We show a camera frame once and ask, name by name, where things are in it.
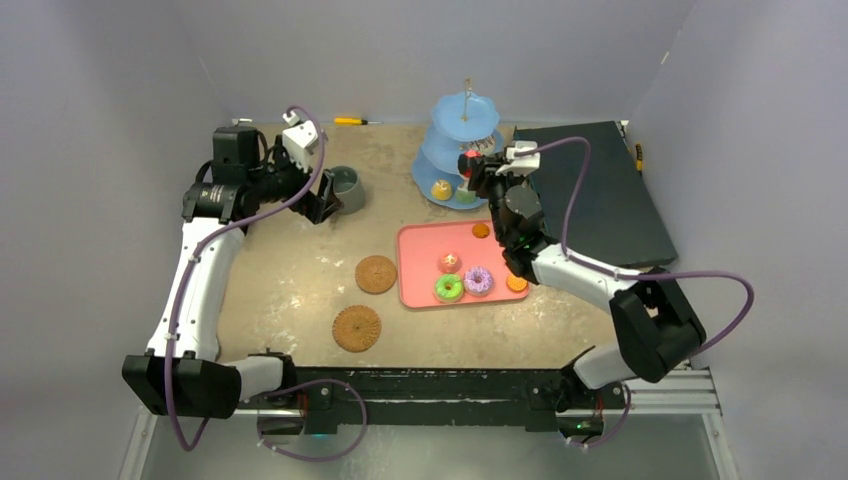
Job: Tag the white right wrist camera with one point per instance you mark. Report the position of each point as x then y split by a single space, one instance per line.
521 158

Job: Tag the purple frosted donut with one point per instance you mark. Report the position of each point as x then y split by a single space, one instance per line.
478 281

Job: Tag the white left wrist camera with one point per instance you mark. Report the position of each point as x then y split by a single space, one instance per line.
299 138

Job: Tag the yellow-handled screwdriver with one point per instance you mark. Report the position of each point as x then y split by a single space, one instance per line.
354 121

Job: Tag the round orange sandwich biscuit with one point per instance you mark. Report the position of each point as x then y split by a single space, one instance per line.
516 284

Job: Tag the green frosted donut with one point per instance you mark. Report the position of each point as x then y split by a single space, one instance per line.
448 288

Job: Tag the yellow tool at right wall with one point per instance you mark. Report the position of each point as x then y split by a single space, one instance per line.
639 157

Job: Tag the upper woven rattan coaster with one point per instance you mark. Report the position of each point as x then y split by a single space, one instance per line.
375 274

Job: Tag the green cupcake with cream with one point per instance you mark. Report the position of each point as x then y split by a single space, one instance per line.
465 196

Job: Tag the pink cupcake with cream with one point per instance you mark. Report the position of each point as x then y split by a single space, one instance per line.
449 262

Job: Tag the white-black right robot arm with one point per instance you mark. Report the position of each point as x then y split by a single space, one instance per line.
656 327

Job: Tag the woven rattan coaster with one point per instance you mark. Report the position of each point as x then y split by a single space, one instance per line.
375 274
356 328

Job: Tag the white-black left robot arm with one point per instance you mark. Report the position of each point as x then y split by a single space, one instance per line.
217 210

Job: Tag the blue three-tier cake stand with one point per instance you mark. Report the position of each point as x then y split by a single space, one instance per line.
459 122

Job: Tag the dark teal flat box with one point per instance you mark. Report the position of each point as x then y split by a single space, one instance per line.
614 218

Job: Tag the yellow cupcake with cream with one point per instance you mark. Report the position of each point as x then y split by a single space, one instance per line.
441 190

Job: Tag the black aluminium base frame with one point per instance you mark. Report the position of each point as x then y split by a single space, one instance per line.
534 399

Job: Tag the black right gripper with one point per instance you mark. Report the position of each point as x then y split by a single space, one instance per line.
482 170

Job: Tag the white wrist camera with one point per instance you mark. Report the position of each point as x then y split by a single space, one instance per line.
521 158
299 138

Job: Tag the grey-green ceramic mug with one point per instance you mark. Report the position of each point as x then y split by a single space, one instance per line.
348 189

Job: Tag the brown chocolate chip cookie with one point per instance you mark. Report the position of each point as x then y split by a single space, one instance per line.
480 230

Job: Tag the red frosted donut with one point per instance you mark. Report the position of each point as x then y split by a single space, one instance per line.
474 161

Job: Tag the pink rectangular tray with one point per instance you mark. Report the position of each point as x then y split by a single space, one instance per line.
418 247

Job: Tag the lower woven rattan coaster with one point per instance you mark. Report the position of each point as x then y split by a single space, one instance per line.
356 328

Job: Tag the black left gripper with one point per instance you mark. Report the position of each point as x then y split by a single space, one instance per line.
317 205

